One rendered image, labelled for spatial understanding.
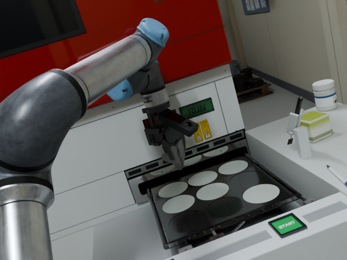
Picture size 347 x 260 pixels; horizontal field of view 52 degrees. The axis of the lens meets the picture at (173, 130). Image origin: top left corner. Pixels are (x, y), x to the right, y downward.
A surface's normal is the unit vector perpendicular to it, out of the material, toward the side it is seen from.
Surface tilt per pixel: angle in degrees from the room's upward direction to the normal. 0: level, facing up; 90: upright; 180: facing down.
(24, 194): 91
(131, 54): 78
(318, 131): 90
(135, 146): 90
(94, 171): 90
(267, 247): 0
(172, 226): 0
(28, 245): 50
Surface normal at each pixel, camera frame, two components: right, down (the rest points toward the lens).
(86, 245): 0.19, 0.23
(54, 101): 0.58, -0.18
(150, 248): -0.28, -0.92
